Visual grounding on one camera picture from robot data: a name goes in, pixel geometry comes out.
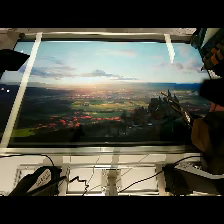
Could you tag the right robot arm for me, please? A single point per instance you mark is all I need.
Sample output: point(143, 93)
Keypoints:
point(186, 180)

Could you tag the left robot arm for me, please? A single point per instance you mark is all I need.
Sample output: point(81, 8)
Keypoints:
point(36, 181)

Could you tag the silver frame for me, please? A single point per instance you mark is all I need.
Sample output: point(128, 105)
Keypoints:
point(100, 150)

